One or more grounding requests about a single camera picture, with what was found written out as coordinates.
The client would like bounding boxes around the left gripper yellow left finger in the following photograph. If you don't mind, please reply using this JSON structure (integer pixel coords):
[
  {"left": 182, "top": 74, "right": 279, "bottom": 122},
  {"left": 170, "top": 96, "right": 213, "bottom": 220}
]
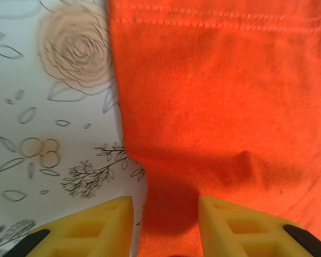
[{"left": 7, "top": 195, "right": 136, "bottom": 257}]

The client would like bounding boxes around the bright orange t-shirt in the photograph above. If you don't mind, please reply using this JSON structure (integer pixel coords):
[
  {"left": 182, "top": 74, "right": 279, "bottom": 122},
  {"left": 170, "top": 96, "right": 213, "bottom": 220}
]
[{"left": 107, "top": 0, "right": 321, "bottom": 257}]

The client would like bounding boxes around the floral patterned table cover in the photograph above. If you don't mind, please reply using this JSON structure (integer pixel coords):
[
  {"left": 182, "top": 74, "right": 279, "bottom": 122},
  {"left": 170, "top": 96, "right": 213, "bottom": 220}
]
[{"left": 0, "top": 0, "right": 150, "bottom": 257}]

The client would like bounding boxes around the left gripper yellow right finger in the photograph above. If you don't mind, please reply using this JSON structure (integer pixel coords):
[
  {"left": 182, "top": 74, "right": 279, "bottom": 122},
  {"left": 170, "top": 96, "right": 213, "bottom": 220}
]
[{"left": 197, "top": 195, "right": 321, "bottom": 257}]

